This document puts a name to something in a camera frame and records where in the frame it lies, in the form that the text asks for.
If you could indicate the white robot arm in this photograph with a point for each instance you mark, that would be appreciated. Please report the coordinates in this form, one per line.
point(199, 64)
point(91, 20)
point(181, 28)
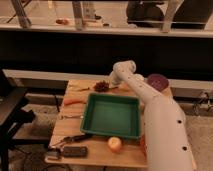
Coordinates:
point(166, 139)

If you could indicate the yellow red apple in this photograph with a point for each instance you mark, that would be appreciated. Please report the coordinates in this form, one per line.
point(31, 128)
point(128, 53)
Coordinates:
point(115, 144)

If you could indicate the black rectangular device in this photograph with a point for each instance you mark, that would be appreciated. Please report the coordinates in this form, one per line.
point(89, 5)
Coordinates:
point(71, 151)

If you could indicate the small grey device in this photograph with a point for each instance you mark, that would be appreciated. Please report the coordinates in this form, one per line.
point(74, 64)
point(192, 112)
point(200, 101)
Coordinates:
point(53, 154)

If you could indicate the metal fork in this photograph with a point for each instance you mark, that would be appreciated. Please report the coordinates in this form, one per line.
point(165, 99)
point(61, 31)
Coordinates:
point(71, 117)

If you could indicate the orange bowl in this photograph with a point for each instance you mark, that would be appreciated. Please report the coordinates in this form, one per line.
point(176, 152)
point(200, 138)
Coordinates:
point(142, 144)

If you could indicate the green plastic tray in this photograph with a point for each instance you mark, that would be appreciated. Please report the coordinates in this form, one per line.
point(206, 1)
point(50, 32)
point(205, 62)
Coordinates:
point(111, 115)

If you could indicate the black handled scissors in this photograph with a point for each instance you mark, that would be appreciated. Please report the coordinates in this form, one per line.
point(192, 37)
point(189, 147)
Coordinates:
point(70, 139)

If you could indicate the purple round plate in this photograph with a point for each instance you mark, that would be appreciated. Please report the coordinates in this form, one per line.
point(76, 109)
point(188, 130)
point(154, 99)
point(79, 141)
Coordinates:
point(158, 81)

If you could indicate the orange carrot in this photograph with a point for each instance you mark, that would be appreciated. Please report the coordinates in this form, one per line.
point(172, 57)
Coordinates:
point(73, 101)

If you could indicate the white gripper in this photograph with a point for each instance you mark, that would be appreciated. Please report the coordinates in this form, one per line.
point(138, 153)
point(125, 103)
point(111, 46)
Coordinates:
point(114, 80)

